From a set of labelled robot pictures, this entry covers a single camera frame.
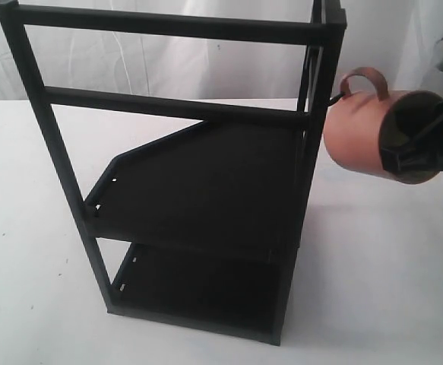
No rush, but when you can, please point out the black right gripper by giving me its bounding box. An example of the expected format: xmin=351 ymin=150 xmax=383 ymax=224
xmin=380 ymin=101 xmax=443 ymax=172

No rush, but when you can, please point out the pink ceramic mug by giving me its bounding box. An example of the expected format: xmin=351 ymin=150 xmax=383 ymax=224
xmin=323 ymin=67 xmax=442 ymax=185

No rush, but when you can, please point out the black rack hook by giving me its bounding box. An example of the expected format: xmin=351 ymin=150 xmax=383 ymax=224
xmin=328 ymin=92 xmax=345 ymax=106

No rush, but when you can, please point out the white backdrop curtain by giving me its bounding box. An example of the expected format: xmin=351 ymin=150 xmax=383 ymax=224
xmin=0 ymin=1 xmax=443 ymax=100

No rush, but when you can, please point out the black metal shelf rack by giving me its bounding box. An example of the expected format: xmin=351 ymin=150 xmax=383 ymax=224
xmin=0 ymin=1 xmax=347 ymax=345

